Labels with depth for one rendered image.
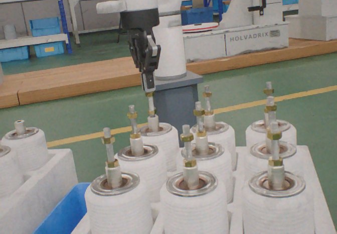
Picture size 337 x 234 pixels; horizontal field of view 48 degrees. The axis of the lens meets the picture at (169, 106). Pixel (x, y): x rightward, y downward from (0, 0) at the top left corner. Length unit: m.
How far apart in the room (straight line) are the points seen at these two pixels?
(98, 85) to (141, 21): 1.75
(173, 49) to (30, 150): 0.44
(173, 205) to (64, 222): 0.40
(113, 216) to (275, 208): 0.22
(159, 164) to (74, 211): 0.32
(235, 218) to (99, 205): 0.21
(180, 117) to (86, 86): 1.46
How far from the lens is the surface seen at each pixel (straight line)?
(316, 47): 3.04
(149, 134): 0.77
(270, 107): 0.62
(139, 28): 0.73
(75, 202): 0.93
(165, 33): 1.02
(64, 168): 0.96
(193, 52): 2.65
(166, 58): 1.03
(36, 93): 2.45
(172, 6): 1.03
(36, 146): 0.91
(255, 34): 2.84
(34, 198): 0.84
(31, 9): 8.83
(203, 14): 5.16
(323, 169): 1.18
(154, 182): 0.67
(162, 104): 1.03
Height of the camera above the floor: 0.51
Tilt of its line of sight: 15 degrees down
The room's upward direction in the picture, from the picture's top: 7 degrees counter-clockwise
